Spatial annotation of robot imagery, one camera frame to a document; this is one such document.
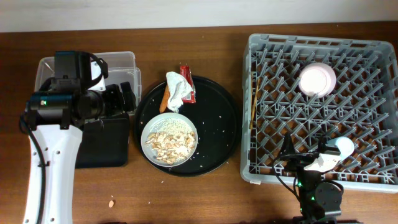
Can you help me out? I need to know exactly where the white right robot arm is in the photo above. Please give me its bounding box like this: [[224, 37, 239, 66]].
[[274, 133, 344, 223]]

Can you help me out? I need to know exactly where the white napkin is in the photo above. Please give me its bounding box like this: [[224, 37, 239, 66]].
[[166, 72, 193, 113]]

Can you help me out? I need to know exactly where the black rectangular tray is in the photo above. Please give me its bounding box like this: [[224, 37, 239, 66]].
[[75, 113, 130, 169]]

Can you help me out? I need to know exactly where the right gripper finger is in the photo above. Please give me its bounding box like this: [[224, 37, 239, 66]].
[[279, 133, 295, 158], [317, 136, 341, 156]]

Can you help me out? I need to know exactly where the grey plate with rice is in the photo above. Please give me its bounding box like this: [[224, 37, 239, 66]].
[[141, 113, 198, 168]]

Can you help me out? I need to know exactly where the orange carrot stick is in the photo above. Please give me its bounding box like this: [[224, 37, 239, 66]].
[[159, 85, 170, 113]]

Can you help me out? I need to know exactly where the light blue cup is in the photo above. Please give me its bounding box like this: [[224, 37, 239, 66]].
[[326, 136, 354, 161]]

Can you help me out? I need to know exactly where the grey dishwasher rack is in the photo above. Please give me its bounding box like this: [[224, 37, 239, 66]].
[[240, 34, 397, 194]]

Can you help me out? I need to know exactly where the small peanut on table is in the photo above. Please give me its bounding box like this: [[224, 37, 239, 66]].
[[108, 200, 114, 208]]

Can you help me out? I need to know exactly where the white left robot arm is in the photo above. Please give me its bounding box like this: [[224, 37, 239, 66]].
[[19, 78, 136, 223]]

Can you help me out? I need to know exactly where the red snack wrapper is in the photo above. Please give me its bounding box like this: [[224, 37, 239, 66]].
[[180, 65, 197, 104]]

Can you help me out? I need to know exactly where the round black serving tray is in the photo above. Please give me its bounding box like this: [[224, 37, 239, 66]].
[[151, 76, 242, 177]]

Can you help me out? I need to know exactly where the clear plastic bin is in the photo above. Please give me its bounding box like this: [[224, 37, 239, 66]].
[[34, 51, 142, 106]]

